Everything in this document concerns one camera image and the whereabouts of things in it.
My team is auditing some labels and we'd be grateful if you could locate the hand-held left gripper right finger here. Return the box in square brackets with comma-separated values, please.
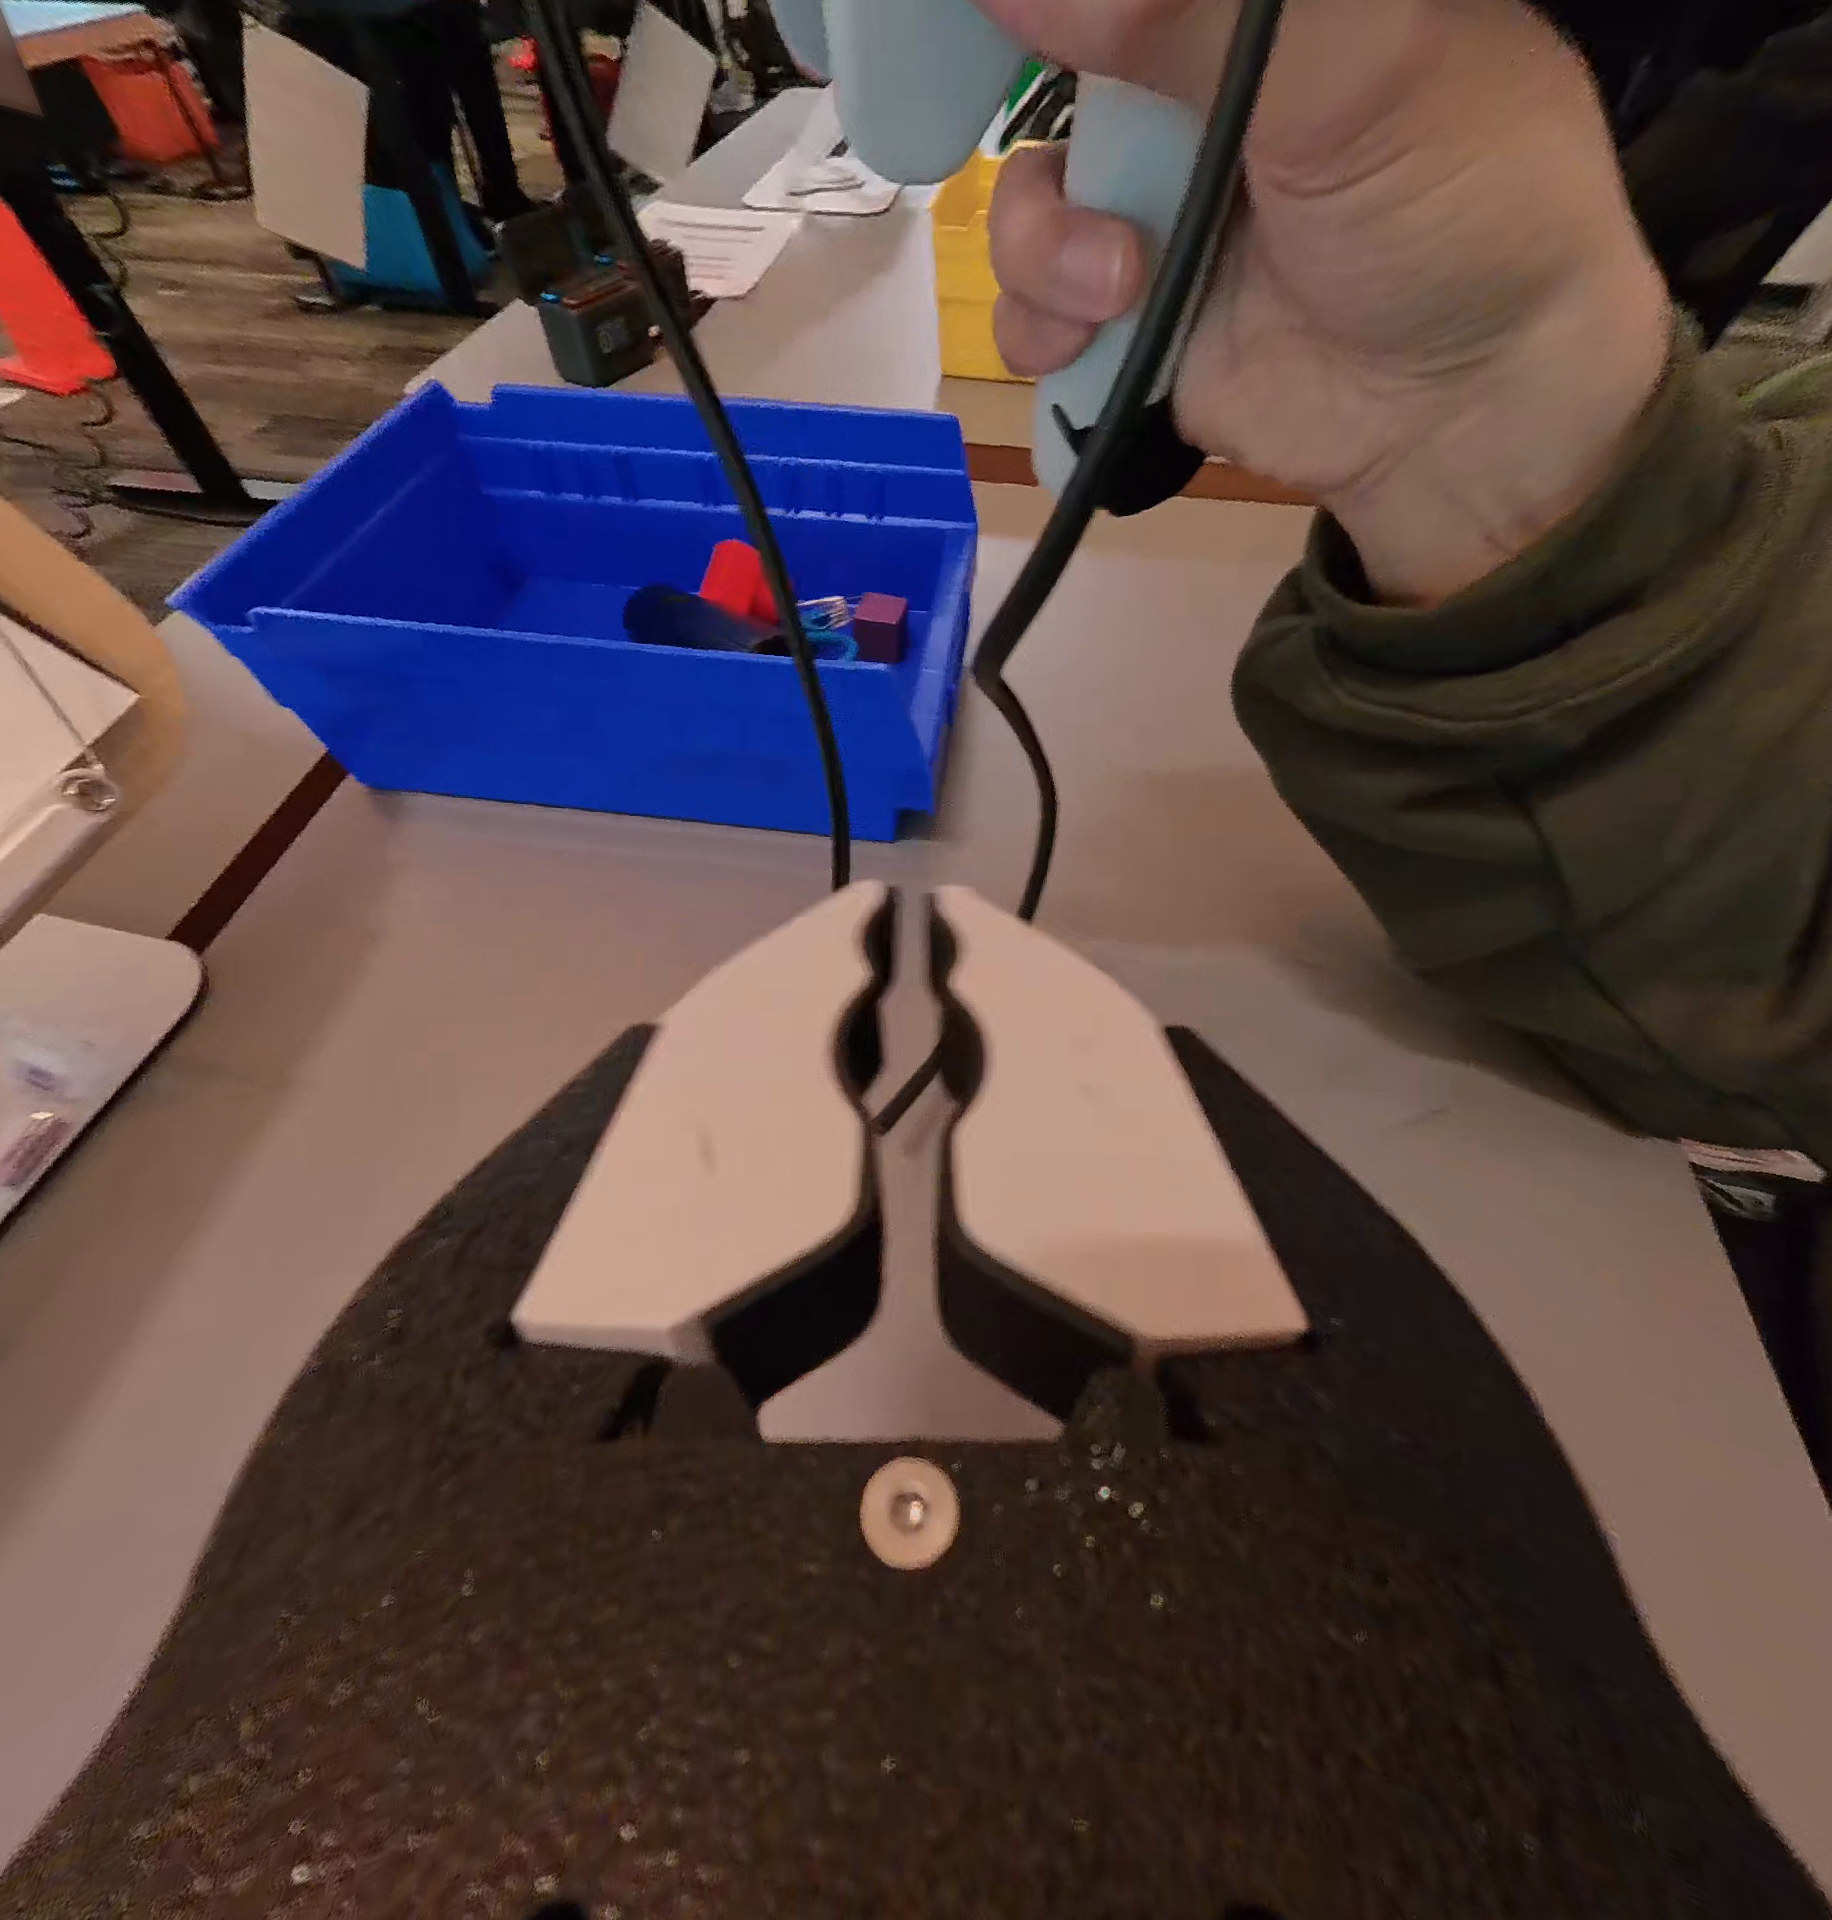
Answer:
[924, 885, 1311, 1369]

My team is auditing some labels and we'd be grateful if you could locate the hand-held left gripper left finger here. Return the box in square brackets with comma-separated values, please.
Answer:
[511, 881, 897, 1369]

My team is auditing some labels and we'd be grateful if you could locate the blue plastic bin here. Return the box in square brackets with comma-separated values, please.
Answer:
[170, 376, 982, 847]

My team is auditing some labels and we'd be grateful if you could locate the red plastic building block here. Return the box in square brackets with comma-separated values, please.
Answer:
[701, 539, 787, 627]

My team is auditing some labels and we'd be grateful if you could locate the person's right hand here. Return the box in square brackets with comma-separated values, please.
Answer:
[989, 0, 1677, 608]

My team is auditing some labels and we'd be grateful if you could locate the white paper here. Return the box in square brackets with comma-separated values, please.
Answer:
[739, 147, 906, 216]

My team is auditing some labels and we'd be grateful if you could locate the yellow plastic bin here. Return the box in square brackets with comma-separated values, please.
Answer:
[932, 142, 1081, 383]

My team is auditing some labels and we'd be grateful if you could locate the printed paper sheet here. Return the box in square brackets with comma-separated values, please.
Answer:
[639, 201, 809, 299]

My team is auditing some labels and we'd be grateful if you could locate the white card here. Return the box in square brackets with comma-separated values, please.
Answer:
[241, 20, 373, 273]
[608, 5, 720, 185]

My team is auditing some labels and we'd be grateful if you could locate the black electronic device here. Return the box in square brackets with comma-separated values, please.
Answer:
[533, 238, 697, 389]

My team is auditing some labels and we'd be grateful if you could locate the blue box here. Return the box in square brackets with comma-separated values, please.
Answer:
[324, 180, 496, 312]

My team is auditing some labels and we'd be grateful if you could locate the white stand base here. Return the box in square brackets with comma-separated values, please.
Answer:
[0, 914, 208, 1275]

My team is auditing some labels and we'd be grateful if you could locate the orange bin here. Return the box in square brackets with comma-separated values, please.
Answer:
[80, 45, 220, 165]

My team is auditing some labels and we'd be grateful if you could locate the black-legged wooden table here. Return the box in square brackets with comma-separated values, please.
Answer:
[0, 0, 265, 511]

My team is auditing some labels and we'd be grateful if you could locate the instruction sheet on stand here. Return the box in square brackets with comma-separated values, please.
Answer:
[0, 462, 190, 983]

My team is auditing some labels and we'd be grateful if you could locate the orange traffic cone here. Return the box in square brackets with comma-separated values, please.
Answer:
[0, 186, 119, 397]

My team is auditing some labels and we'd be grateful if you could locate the white cord with metal ring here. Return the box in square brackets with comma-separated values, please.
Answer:
[0, 599, 121, 815]

